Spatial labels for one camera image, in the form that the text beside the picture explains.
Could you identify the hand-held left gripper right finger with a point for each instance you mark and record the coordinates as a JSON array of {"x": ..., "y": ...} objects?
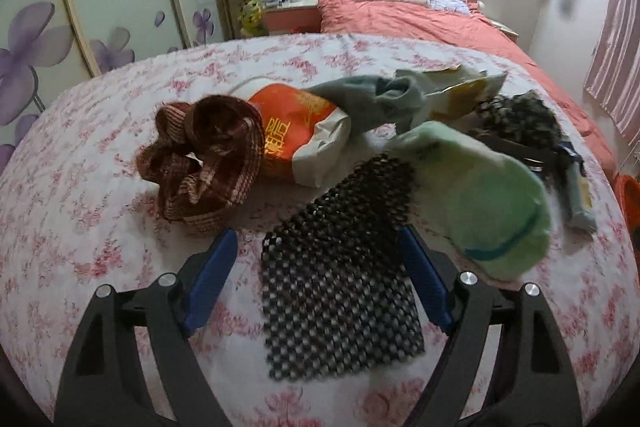
[{"x": 425, "y": 279}]

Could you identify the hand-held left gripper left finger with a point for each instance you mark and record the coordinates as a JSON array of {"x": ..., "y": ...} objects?
[{"x": 212, "y": 279}]

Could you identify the black mesh mat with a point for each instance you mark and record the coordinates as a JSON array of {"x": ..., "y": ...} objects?
[{"x": 330, "y": 267}]

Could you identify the light green sock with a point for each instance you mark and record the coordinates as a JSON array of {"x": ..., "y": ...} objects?
[{"x": 480, "y": 192}]

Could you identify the brown striped woven cloth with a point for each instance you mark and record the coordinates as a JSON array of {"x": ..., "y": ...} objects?
[{"x": 215, "y": 142}]

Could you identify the orange and white bag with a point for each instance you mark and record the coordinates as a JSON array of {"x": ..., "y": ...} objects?
[{"x": 295, "y": 117}]

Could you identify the dark patterned scrunchie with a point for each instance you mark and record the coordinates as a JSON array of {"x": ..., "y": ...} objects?
[{"x": 520, "y": 117}]

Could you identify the yellow and white snack packet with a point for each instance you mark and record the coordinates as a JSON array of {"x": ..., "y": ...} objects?
[{"x": 465, "y": 94}]

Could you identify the grey green cloth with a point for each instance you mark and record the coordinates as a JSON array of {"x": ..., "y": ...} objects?
[{"x": 350, "y": 99}]

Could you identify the pink floral blanket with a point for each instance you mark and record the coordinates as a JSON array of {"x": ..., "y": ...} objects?
[{"x": 125, "y": 257}]

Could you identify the red duvet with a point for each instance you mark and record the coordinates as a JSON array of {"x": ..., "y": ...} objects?
[{"x": 400, "y": 19}]

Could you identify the wooden nightstand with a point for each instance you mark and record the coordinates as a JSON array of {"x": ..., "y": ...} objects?
[{"x": 504, "y": 28}]

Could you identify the pink bedside table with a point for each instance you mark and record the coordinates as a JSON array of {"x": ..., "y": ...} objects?
[{"x": 290, "y": 19}]

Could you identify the pink striped curtain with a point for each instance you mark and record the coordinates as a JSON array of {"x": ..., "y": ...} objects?
[{"x": 617, "y": 57}]

